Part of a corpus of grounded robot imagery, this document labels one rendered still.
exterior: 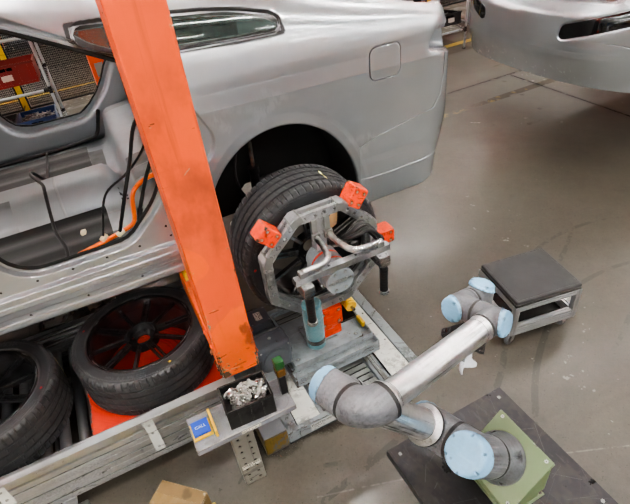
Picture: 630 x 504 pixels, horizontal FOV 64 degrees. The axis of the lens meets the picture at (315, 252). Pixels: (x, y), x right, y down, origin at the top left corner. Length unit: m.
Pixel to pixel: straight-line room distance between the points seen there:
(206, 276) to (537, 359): 1.88
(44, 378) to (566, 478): 2.22
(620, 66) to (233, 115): 2.75
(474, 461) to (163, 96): 1.49
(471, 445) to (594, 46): 2.92
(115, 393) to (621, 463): 2.26
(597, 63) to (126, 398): 3.53
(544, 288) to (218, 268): 1.76
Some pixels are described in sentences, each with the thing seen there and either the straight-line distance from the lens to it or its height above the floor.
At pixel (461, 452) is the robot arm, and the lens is 1.87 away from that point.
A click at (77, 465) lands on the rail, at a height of 0.31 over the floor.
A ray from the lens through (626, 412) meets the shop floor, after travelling 2.93.
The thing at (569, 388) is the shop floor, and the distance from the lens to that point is 2.92.
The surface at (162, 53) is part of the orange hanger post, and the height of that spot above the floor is 1.85.
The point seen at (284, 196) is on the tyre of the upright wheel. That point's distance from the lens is 2.04.
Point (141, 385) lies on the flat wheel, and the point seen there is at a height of 0.48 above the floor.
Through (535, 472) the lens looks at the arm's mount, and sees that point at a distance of 2.05.
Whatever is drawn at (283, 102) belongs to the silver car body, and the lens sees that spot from 2.26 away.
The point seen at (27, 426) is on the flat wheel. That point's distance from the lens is 2.53.
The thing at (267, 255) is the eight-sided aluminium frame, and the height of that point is 0.99.
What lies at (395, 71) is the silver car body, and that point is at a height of 1.41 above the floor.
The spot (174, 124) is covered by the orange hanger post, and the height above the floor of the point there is 1.65.
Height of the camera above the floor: 2.22
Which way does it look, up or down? 38 degrees down
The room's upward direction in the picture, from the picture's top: 7 degrees counter-clockwise
